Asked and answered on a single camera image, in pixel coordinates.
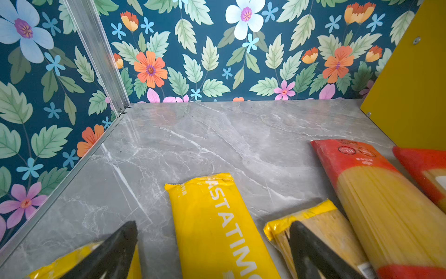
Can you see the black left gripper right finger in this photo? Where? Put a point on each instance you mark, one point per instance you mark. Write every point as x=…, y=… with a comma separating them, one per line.
x=313, y=258

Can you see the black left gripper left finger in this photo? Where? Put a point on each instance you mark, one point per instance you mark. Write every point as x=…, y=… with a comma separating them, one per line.
x=112, y=259

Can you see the red spaghetti bag white label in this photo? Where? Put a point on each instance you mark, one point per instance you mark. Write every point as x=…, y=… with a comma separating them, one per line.
x=428, y=168

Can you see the yellow pink blue shelf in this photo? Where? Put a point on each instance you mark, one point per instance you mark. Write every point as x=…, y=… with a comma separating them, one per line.
x=408, y=99

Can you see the yellow-ended clear spaghetti bag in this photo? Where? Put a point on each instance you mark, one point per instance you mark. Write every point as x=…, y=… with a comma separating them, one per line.
x=328, y=223

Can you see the yellow spaghetti bag far left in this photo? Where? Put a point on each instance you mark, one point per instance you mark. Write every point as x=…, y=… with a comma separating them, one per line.
x=64, y=264

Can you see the yellow Pastatime spaghetti bag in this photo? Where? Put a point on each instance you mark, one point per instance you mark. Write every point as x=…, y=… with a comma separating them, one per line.
x=215, y=233

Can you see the aluminium frame post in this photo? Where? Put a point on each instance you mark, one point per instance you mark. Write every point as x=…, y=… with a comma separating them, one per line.
x=87, y=21

